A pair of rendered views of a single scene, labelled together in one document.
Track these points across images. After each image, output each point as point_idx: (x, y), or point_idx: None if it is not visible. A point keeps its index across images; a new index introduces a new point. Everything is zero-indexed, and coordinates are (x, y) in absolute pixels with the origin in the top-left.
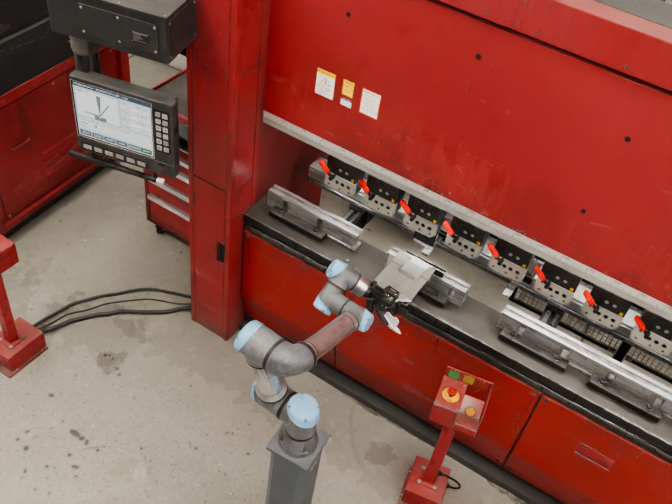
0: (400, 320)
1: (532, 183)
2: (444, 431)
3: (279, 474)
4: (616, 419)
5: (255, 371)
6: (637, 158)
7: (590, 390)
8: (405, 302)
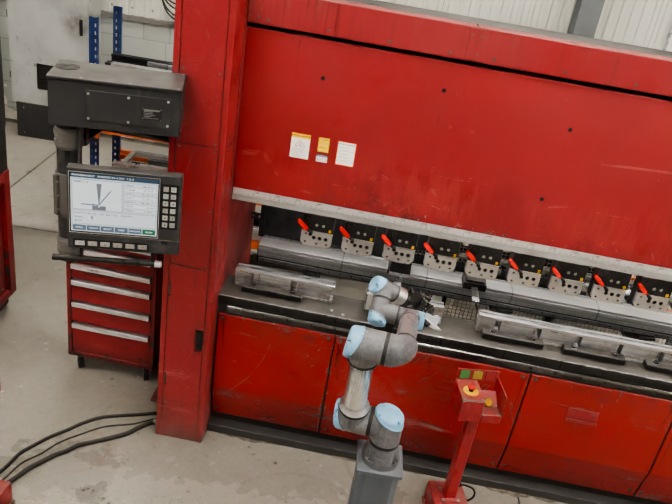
0: None
1: (497, 187)
2: (466, 432)
3: (367, 500)
4: (596, 371)
5: (357, 379)
6: (579, 143)
7: (568, 356)
8: None
